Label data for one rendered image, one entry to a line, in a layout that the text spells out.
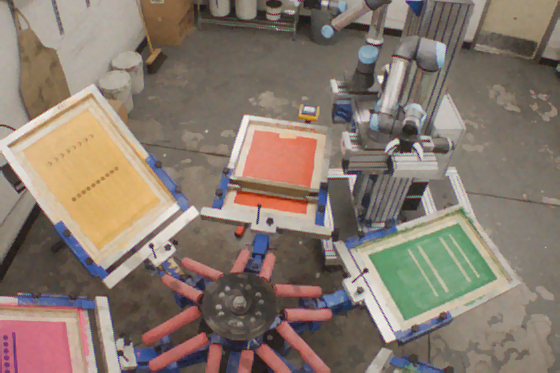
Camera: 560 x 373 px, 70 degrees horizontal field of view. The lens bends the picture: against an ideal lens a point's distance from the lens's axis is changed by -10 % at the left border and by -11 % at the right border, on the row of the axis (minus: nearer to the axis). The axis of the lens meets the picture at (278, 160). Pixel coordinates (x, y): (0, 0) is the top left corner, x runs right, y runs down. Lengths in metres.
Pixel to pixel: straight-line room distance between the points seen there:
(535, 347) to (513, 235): 1.02
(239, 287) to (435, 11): 1.57
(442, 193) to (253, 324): 2.44
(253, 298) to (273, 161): 1.13
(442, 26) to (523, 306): 2.31
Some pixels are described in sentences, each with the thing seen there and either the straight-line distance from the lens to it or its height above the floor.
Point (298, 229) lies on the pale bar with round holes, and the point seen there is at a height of 1.04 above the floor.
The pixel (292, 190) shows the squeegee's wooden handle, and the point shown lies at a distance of 2.47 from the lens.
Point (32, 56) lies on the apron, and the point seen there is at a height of 1.17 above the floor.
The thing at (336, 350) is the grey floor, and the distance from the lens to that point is 3.16.
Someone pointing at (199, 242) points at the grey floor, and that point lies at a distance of 3.52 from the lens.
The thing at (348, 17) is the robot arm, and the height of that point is 1.69.
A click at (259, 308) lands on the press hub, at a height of 1.31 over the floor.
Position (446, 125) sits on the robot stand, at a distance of 2.81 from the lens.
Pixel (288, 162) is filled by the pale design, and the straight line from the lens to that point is 2.72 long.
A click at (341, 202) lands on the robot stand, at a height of 0.21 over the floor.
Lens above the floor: 2.94
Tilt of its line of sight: 47 degrees down
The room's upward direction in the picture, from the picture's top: 4 degrees clockwise
